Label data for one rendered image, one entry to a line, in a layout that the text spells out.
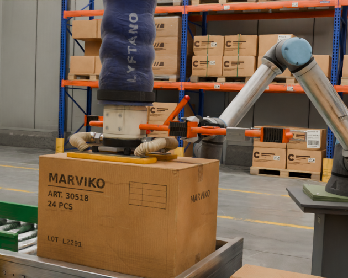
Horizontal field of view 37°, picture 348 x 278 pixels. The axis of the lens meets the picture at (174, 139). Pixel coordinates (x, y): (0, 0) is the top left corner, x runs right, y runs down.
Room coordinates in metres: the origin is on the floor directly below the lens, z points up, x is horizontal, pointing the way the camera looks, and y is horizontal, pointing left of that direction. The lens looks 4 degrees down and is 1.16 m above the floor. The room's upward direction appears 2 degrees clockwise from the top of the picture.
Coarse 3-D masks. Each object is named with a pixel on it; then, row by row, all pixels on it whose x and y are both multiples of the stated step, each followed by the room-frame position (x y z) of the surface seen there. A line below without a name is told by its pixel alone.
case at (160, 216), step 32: (64, 160) 1.96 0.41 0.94; (96, 160) 1.92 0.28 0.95; (160, 160) 2.01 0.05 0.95; (192, 160) 2.06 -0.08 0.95; (64, 192) 1.96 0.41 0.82; (96, 192) 1.89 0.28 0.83; (128, 192) 1.84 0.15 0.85; (160, 192) 1.78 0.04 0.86; (192, 192) 1.87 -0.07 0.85; (64, 224) 1.95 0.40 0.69; (96, 224) 1.89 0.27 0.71; (128, 224) 1.84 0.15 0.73; (160, 224) 1.78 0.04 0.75; (192, 224) 1.88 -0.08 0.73; (64, 256) 1.95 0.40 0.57; (96, 256) 1.89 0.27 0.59; (128, 256) 1.83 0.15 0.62; (160, 256) 1.78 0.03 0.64; (192, 256) 1.89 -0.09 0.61
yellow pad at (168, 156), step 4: (112, 152) 2.12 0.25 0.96; (116, 152) 2.11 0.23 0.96; (132, 152) 2.09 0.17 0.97; (152, 152) 2.08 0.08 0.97; (156, 152) 2.08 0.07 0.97; (152, 156) 2.04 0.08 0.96; (156, 156) 2.04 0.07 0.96; (160, 156) 2.03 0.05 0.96; (164, 156) 2.02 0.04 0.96; (168, 156) 2.03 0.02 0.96; (172, 156) 2.06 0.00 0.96; (176, 156) 2.09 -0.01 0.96
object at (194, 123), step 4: (168, 124) 1.92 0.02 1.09; (172, 124) 1.91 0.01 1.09; (176, 124) 1.90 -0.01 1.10; (180, 124) 1.89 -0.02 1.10; (184, 124) 1.89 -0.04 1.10; (188, 124) 1.89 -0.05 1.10; (192, 124) 1.92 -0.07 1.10; (196, 124) 1.95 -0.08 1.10; (168, 128) 1.92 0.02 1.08; (172, 128) 1.92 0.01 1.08; (176, 128) 1.91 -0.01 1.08; (180, 128) 1.90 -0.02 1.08; (184, 128) 1.89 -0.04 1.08; (188, 128) 1.89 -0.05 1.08; (168, 132) 1.92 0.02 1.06; (172, 132) 1.91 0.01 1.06; (176, 132) 1.90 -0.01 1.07; (180, 132) 1.89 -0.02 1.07; (184, 132) 1.89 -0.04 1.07; (188, 132) 1.89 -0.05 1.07; (168, 136) 1.92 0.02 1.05; (184, 136) 1.89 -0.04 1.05; (188, 136) 1.89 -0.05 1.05; (192, 136) 1.92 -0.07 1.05; (196, 136) 1.95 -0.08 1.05
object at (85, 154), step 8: (72, 152) 1.98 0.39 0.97; (80, 152) 1.98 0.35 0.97; (88, 152) 1.96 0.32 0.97; (96, 152) 1.97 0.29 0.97; (104, 152) 1.99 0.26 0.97; (128, 152) 1.92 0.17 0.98; (104, 160) 1.91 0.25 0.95; (112, 160) 1.90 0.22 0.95; (120, 160) 1.88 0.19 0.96; (128, 160) 1.87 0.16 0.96; (136, 160) 1.86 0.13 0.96; (144, 160) 1.85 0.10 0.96; (152, 160) 1.90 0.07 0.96
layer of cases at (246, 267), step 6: (246, 264) 2.03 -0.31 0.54; (240, 270) 1.95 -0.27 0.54; (246, 270) 1.96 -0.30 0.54; (252, 270) 1.96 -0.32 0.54; (258, 270) 1.96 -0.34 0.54; (264, 270) 1.97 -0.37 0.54; (270, 270) 1.97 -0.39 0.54; (276, 270) 1.97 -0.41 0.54; (282, 270) 1.97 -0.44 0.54; (234, 276) 1.88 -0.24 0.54; (240, 276) 1.88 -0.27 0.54; (246, 276) 1.88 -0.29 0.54; (252, 276) 1.89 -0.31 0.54; (258, 276) 1.89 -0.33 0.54; (264, 276) 1.89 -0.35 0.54; (270, 276) 1.90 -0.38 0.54; (276, 276) 1.90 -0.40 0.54; (282, 276) 1.90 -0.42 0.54; (288, 276) 1.90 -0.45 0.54; (294, 276) 1.91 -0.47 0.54; (300, 276) 1.91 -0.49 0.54; (306, 276) 1.91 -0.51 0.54; (312, 276) 1.92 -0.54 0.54; (318, 276) 1.92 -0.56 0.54
